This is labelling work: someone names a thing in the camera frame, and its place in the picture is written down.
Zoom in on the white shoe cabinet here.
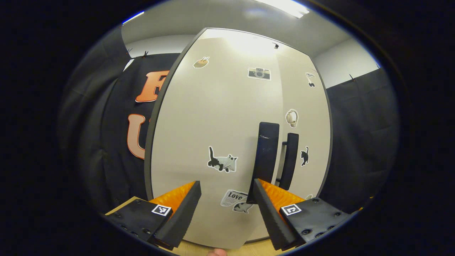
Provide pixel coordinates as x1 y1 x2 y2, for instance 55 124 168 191
144 28 333 249

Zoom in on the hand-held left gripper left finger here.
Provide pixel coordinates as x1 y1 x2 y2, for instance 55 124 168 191
101 181 202 251

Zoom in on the white shoe cabinet door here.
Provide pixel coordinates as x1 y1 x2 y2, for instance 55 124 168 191
149 30 285 249
275 48 333 201

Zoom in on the long ceiling light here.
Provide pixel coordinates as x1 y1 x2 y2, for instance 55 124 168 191
253 0 310 19
122 11 145 25

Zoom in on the black door handle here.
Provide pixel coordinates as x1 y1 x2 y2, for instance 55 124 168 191
247 122 280 205
277 133 300 191

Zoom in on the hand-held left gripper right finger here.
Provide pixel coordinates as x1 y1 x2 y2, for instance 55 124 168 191
253 178 353 252

